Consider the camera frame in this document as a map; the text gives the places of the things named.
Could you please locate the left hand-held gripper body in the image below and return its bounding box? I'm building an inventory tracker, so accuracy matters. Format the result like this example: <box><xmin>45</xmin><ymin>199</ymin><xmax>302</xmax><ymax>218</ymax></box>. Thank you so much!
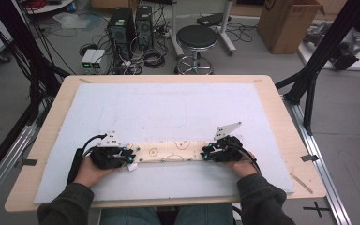
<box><xmin>89</xmin><ymin>130</ymin><xmax>129</xmax><ymax>171</ymax></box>

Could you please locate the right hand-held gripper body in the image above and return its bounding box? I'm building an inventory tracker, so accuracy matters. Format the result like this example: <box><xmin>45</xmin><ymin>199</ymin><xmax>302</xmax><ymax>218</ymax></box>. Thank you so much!
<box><xmin>210</xmin><ymin>121</ymin><xmax>248</xmax><ymax>163</ymax></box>

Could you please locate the cream cloth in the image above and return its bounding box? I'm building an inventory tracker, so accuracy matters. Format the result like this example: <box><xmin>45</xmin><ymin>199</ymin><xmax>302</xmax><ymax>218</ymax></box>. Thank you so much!
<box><xmin>125</xmin><ymin>140</ymin><xmax>210</xmax><ymax>173</ymax></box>

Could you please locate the person's right hand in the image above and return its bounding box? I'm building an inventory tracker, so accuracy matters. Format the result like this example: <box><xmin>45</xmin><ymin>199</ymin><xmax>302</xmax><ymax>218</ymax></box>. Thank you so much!
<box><xmin>228</xmin><ymin>151</ymin><xmax>259</xmax><ymax>179</ymax></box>

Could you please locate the person's left hand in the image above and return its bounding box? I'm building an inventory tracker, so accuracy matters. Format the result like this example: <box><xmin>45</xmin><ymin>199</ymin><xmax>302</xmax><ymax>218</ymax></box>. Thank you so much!
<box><xmin>73</xmin><ymin>156</ymin><xmax>120</xmax><ymax>188</ymax></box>

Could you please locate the white foam mat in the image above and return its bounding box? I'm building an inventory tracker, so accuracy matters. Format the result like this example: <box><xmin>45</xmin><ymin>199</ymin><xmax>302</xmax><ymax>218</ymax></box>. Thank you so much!
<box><xmin>33</xmin><ymin>82</ymin><xmax>295</xmax><ymax>204</ymax></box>

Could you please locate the person's left leg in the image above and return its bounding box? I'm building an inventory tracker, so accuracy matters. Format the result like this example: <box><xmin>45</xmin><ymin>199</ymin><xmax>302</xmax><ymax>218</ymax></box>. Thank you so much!
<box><xmin>101</xmin><ymin>207</ymin><xmax>162</xmax><ymax>225</ymax></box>

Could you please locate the person's leg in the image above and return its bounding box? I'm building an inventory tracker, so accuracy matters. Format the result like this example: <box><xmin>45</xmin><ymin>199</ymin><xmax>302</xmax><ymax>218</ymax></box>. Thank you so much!
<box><xmin>174</xmin><ymin>204</ymin><xmax>233</xmax><ymax>225</ymax></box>
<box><xmin>101</xmin><ymin>207</ymin><xmax>162</xmax><ymax>225</ymax></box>

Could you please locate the person's right leg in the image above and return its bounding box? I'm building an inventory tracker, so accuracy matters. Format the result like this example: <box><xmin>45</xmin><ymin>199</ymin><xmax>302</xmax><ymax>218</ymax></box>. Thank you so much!
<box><xmin>174</xmin><ymin>204</ymin><xmax>233</xmax><ymax>225</ymax></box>

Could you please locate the white power supply box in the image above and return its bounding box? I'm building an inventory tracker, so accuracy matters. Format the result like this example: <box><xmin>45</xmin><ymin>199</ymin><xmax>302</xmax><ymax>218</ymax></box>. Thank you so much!
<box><xmin>91</xmin><ymin>49</ymin><xmax>107</xmax><ymax>70</ymax></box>
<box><xmin>81</xmin><ymin>49</ymin><xmax>98</xmax><ymax>70</ymax></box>

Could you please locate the black tape cross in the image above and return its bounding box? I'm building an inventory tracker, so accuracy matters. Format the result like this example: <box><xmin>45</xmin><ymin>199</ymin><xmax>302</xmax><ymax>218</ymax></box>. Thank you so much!
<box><xmin>303</xmin><ymin>201</ymin><xmax>331</xmax><ymax>218</ymax></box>

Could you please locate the black round stool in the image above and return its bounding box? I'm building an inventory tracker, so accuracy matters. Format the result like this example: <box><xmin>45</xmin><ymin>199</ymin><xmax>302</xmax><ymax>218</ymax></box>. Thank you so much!
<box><xmin>173</xmin><ymin>24</ymin><xmax>219</xmax><ymax>75</ymax></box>

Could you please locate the white metal table leg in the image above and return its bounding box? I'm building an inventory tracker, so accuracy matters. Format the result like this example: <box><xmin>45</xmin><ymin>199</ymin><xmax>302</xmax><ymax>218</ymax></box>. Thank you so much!
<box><xmin>218</xmin><ymin>0</ymin><xmax>237</xmax><ymax>55</ymax></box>

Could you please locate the black computer tower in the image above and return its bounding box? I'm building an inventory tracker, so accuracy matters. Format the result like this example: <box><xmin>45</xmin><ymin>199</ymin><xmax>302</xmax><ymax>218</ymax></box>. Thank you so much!
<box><xmin>134</xmin><ymin>5</ymin><xmax>155</xmax><ymax>51</ymax></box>
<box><xmin>107</xmin><ymin>7</ymin><xmax>136</xmax><ymax>60</ymax></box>

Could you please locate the black flat device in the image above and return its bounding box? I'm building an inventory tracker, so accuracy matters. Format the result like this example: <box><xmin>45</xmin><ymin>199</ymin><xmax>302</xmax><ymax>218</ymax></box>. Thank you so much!
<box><xmin>196</xmin><ymin>12</ymin><xmax>233</xmax><ymax>27</ymax></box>

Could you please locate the brown cardboard box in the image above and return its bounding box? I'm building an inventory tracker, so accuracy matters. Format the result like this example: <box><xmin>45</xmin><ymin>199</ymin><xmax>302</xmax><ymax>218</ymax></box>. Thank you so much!
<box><xmin>256</xmin><ymin>0</ymin><xmax>326</xmax><ymax>54</ymax></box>

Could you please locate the clear plastic bag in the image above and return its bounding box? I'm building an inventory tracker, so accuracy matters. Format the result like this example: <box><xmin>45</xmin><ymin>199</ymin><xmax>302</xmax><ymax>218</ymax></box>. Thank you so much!
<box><xmin>52</xmin><ymin>12</ymin><xmax>102</xmax><ymax>31</ymax></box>

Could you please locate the grey and black machine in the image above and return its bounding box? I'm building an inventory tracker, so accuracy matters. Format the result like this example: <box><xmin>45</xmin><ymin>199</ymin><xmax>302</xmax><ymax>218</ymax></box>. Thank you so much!
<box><xmin>303</xmin><ymin>22</ymin><xmax>360</xmax><ymax>71</ymax></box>

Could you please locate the white round table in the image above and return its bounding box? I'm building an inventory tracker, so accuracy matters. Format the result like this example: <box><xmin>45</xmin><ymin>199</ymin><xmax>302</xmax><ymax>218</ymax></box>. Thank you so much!
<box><xmin>24</xmin><ymin>0</ymin><xmax>76</xmax><ymax>15</ymax></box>

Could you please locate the right hand-held gripper cable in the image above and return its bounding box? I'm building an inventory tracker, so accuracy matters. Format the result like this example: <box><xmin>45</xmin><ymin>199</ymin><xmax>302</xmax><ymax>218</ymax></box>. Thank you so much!
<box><xmin>231</xmin><ymin>142</ymin><xmax>262</xmax><ymax>174</ymax></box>

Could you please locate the aluminium rail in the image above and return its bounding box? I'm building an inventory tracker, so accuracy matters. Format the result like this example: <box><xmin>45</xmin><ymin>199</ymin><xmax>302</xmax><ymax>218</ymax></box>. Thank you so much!
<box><xmin>0</xmin><ymin>125</ymin><xmax>38</xmax><ymax>214</ymax></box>
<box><xmin>282</xmin><ymin>95</ymin><xmax>353</xmax><ymax>225</ymax></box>

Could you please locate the coiled black cable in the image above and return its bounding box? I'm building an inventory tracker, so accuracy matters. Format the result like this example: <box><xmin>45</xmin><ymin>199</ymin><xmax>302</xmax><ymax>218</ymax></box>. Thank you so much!
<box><xmin>143</xmin><ymin>50</ymin><xmax>167</xmax><ymax>69</ymax></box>

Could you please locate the black metal frame with cables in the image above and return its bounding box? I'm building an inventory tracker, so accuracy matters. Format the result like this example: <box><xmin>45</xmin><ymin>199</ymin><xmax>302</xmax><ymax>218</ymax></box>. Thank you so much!
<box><xmin>0</xmin><ymin>0</ymin><xmax>71</xmax><ymax>126</ymax></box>

